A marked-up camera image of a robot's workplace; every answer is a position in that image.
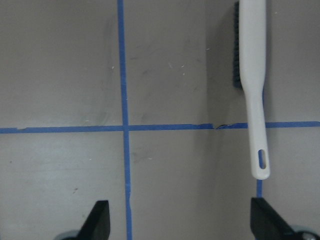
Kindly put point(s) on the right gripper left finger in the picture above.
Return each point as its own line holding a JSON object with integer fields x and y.
{"x": 97, "y": 225}

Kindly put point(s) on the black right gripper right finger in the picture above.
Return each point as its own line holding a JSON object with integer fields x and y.
{"x": 267, "y": 224}

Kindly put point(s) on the beige hand brush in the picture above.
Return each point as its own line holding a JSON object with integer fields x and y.
{"x": 252, "y": 42}

